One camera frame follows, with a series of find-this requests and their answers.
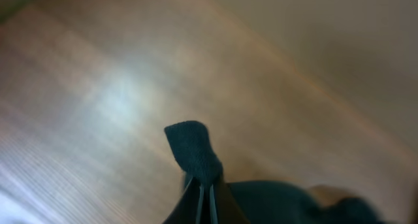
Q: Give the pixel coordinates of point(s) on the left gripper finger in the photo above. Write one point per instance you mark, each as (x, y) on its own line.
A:
(192, 150)
(189, 208)

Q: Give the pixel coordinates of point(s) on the black t-shirt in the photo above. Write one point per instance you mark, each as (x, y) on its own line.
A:
(280, 202)

